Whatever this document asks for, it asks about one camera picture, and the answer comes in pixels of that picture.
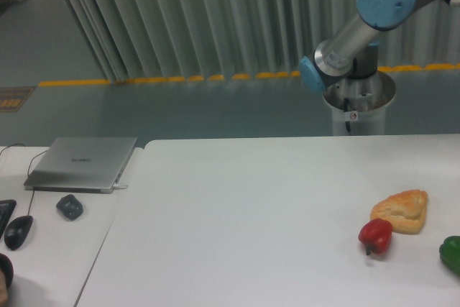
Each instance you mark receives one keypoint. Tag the black earbuds case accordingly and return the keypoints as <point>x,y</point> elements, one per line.
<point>70,207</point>

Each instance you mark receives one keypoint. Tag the silver closed laptop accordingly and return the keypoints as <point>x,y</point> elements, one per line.
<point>82,164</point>

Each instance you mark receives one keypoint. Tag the green bell pepper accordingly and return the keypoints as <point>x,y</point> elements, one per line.
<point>449,253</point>

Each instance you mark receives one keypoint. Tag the grey pleated curtain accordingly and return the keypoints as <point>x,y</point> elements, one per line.
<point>207,38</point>

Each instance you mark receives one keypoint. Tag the red bell pepper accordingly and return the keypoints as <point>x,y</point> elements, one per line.
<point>376,236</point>

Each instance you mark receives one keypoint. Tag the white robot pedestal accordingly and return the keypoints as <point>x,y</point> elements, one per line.
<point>358,106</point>

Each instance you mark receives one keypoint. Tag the black sleeved forearm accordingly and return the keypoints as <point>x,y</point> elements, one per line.
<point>7,269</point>

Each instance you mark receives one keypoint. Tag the black computer mouse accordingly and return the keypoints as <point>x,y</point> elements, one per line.
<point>17,231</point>

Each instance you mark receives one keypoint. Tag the white usb plug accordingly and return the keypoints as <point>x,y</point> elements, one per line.
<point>119,187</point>

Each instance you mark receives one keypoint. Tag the black keyboard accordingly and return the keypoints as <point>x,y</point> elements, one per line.
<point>7,208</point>

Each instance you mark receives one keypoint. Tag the person's bare hand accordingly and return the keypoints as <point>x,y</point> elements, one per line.
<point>3,287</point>

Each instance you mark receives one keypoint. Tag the golden puff pastry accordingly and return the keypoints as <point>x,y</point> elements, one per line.
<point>406,211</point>

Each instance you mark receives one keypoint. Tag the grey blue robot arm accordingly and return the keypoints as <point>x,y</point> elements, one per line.
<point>333,60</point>

